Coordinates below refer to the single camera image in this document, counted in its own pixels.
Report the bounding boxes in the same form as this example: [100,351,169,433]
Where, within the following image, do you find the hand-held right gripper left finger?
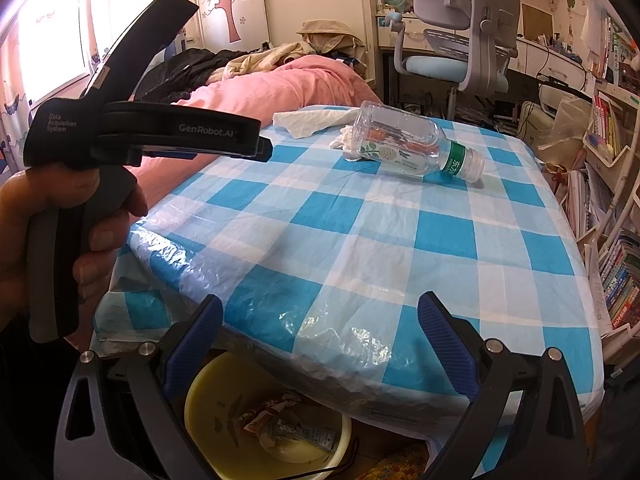
[54,294,224,480]

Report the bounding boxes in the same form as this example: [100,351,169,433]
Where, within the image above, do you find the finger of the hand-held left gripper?
[142,137,274,164]
[102,101,262,157]

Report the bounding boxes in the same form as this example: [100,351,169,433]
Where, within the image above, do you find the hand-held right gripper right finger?
[417,291,586,480]

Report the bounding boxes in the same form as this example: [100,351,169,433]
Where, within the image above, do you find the white tissue paper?
[272,106,360,140]

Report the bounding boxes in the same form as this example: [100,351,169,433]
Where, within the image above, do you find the yellow plastic basin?
[184,351,353,478]

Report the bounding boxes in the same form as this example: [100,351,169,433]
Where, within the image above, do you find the red snack wrapper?
[241,394,302,436]

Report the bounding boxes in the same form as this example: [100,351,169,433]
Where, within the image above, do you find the clear plastic bottle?
[350,101,486,182]

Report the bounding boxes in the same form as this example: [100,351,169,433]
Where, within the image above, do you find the person's left hand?
[0,166,149,333]

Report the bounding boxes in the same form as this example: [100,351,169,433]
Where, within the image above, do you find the black clothes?
[135,47,251,103]

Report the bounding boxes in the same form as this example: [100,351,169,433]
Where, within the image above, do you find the pink blanket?
[131,55,381,211]

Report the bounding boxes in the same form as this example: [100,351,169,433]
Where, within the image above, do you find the beige clothes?
[210,42,306,83]

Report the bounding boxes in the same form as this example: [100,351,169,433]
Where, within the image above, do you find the whale print curtain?
[0,0,196,161]

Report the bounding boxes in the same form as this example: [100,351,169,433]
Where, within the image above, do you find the blue checked plastic tablecloth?
[92,105,606,480]

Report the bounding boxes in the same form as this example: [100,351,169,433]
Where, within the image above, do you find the wardrobe with tree decal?
[192,0,273,53]

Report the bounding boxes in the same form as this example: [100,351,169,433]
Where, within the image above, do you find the patterned floor mat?
[350,442,431,480]

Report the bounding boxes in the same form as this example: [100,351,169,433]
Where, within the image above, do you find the row of books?
[565,10,640,333]

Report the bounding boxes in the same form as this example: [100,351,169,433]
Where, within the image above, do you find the grey blue office chair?
[387,0,523,121]

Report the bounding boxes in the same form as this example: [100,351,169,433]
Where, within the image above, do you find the white drawer cabinet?
[517,101,558,138]

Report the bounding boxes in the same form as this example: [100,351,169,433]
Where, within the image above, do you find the white book rack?
[582,80,640,241]

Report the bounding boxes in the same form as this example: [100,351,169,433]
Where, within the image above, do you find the clear plastic bag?
[537,95,593,161]

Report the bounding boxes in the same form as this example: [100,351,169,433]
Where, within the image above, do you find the white desk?
[372,0,591,96]

